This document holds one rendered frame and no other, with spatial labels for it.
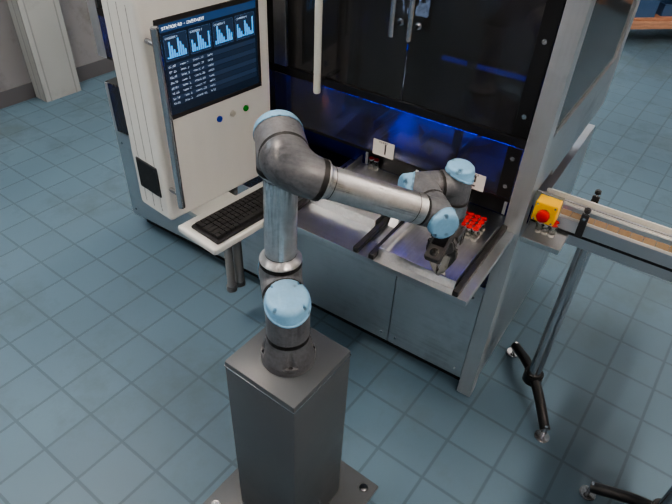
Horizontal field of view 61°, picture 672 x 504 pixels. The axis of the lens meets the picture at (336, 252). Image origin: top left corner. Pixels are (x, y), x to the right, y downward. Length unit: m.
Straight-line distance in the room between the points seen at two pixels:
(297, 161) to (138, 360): 1.71
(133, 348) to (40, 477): 0.65
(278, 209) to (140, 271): 1.85
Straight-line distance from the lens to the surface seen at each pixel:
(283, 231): 1.44
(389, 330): 2.56
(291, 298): 1.45
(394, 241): 1.86
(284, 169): 1.21
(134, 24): 1.80
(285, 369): 1.55
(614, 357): 3.01
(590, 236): 2.06
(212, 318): 2.84
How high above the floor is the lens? 2.02
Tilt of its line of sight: 39 degrees down
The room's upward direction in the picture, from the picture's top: 3 degrees clockwise
